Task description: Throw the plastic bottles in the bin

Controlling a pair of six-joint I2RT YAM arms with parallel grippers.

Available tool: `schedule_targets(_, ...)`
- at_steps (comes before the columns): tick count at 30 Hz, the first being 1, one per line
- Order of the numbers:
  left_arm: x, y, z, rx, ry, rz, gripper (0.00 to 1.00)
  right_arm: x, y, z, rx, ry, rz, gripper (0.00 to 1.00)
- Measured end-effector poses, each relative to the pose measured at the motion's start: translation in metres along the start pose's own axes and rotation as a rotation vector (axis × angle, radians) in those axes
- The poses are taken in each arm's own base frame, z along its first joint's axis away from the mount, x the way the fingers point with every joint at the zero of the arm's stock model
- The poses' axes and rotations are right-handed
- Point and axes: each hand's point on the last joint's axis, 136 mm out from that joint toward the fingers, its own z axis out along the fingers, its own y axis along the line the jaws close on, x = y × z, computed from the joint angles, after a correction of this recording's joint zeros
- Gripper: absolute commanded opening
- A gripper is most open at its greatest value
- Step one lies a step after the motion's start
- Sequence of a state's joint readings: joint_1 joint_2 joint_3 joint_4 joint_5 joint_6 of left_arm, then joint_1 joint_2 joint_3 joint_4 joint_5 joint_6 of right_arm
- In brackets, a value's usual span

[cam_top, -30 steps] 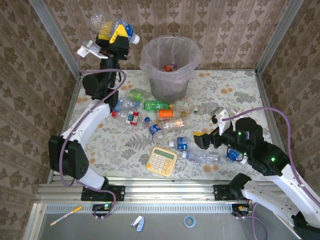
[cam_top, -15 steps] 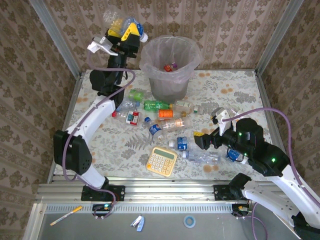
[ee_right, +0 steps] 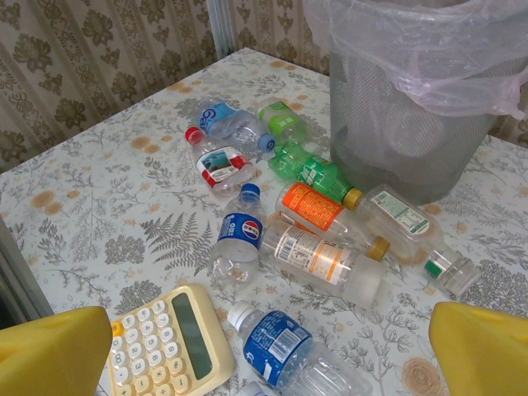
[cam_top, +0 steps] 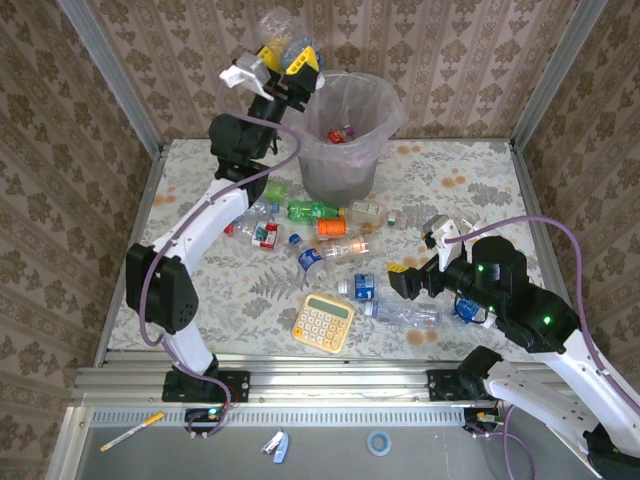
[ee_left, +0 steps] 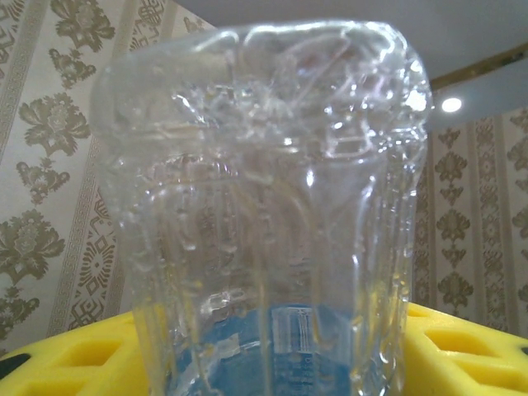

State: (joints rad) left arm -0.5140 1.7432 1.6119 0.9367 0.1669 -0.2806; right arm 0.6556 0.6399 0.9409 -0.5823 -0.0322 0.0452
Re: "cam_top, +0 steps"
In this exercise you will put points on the grey metal shelf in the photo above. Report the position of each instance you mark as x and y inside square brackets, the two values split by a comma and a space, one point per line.
[440, 450]

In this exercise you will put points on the yellow white pen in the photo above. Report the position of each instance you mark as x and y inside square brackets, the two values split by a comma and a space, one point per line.
[132, 431]

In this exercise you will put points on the aluminium frame post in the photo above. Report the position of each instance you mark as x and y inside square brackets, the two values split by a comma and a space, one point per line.
[553, 75]
[112, 75]

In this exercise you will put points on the orange label plastic bottle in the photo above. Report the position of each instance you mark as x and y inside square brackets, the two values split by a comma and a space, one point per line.
[332, 228]

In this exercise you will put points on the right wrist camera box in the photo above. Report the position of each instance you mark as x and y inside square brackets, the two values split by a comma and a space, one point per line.
[445, 235]

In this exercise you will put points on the yellow calculator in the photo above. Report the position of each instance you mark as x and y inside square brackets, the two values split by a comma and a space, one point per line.
[322, 325]

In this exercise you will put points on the long clear water bottle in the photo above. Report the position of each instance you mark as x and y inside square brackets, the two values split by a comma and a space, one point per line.
[400, 314]

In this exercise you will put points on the red white label bottle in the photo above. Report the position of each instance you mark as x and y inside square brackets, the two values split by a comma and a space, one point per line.
[265, 235]

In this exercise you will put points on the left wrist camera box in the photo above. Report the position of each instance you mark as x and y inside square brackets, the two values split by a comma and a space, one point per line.
[245, 70]

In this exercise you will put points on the dark blue label cola bottle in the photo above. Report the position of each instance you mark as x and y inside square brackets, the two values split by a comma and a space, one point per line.
[310, 259]

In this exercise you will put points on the translucent plastic bin liner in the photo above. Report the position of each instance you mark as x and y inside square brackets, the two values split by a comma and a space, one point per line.
[392, 112]

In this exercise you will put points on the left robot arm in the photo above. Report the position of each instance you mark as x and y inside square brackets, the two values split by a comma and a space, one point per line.
[215, 215]

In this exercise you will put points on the aluminium extrusion beam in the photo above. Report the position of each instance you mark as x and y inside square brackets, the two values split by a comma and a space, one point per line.
[340, 380]

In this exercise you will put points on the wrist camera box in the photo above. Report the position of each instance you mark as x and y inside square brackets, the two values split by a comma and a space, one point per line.
[245, 70]
[445, 235]

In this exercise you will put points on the light green label bottle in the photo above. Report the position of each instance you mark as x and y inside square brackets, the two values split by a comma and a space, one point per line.
[277, 191]

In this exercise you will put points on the clear bottle orange-white label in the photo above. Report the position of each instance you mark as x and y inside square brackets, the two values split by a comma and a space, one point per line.
[352, 247]

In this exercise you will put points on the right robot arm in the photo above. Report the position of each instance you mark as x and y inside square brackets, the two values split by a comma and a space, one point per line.
[525, 395]

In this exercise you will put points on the blue label bottle white cap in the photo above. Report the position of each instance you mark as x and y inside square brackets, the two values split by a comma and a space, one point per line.
[364, 287]

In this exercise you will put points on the small circuit board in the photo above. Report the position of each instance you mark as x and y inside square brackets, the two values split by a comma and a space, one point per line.
[480, 417]
[200, 416]

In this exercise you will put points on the red round object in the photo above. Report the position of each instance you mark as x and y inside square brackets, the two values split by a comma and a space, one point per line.
[336, 136]

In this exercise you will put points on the clear plastic bottle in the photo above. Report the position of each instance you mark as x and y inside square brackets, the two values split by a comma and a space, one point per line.
[295, 47]

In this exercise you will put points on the large clear bottle blue label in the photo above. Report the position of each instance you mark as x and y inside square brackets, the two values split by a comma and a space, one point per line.
[260, 212]

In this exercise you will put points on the blue tape roll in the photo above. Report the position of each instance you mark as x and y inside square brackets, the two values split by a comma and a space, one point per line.
[369, 443]

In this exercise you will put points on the blue white stapler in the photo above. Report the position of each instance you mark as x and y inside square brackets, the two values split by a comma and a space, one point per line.
[279, 447]

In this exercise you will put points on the grey mesh waste bin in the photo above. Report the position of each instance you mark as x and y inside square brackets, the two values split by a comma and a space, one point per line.
[340, 180]

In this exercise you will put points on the clear bottle cream label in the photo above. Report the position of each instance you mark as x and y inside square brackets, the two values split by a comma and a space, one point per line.
[370, 210]

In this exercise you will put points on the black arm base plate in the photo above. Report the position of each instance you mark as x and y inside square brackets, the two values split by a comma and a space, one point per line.
[440, 385]
[240, 385]

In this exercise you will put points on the dark green bottle yellow cap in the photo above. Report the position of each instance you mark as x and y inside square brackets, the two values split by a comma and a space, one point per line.
[310, 211]

